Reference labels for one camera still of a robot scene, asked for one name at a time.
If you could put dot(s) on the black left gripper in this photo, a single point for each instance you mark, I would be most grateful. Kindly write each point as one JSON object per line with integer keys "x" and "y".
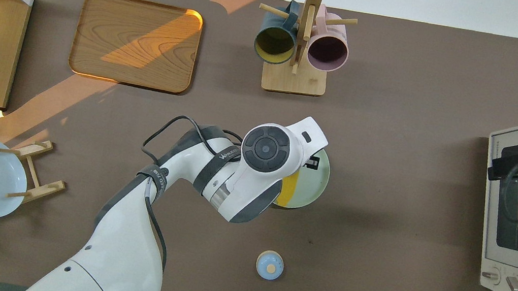
{"x": 311, "y": 162}

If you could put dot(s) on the pale green plate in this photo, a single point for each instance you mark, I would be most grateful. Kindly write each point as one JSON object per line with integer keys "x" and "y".
{"x": 311, "y": 189}

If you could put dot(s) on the yellow corn cob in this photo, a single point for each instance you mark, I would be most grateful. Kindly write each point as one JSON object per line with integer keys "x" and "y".
{"x": 287, "y": 191}

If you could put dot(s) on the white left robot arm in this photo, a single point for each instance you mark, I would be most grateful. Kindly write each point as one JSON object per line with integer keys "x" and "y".
{"x": 119, "y": 258}

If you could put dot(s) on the wooden mug rack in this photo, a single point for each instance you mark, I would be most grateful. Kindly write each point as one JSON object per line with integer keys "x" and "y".
{"x": 294, "y": 81}

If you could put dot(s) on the brown table mat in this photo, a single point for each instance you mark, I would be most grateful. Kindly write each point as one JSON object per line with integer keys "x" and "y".
{"x": 383, "y": 210}

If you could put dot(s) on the pink mug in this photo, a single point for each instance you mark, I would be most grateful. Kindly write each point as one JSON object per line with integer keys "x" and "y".
{"x": 326, "y": 53}

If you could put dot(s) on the dark teal mug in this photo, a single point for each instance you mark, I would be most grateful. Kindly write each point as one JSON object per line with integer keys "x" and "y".
{"x": 274, "y": 45}

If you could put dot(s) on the wooden serving tray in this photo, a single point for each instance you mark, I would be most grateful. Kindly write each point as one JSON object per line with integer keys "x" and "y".
{"x": 135, "y": 42}

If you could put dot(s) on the wooden plate rack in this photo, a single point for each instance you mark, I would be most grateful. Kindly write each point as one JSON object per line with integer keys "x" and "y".
{"x": 42, "y": 187}

